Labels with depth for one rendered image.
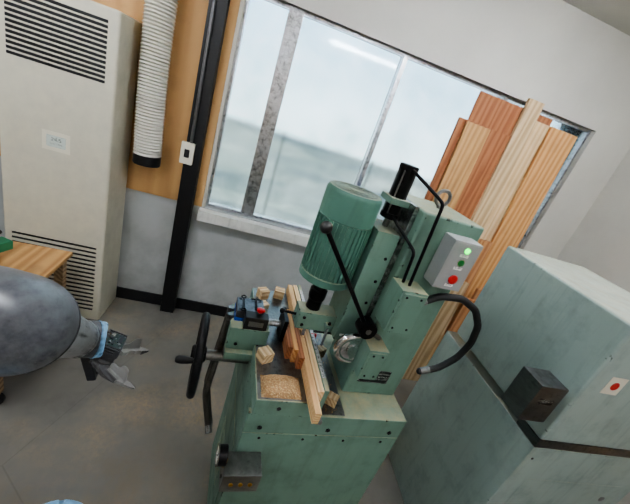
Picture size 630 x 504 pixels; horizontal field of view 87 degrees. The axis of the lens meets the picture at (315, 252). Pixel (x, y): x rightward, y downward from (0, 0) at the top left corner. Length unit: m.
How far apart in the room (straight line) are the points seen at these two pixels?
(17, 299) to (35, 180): 1.95
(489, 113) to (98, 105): 2.30
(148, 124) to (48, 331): 1.81
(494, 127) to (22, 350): 2.57
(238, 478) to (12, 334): 0.94
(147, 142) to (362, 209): 1.54
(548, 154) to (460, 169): 0.64
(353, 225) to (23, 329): 0.75
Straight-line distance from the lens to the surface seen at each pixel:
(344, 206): 0.94
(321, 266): 1.01
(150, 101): 2.18
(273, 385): 1.07
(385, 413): 1.35
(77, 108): 2.19
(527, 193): 2.85
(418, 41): 2.44
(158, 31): 2.17
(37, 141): 2.32
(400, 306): 1.02
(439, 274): 1.05
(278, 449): 1.32
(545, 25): 2.85
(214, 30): 2.22
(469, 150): 2.51
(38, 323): 0.46
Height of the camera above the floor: 1.68
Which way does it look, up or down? 22 degrees down
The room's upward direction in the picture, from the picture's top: 19 degrees clockwise
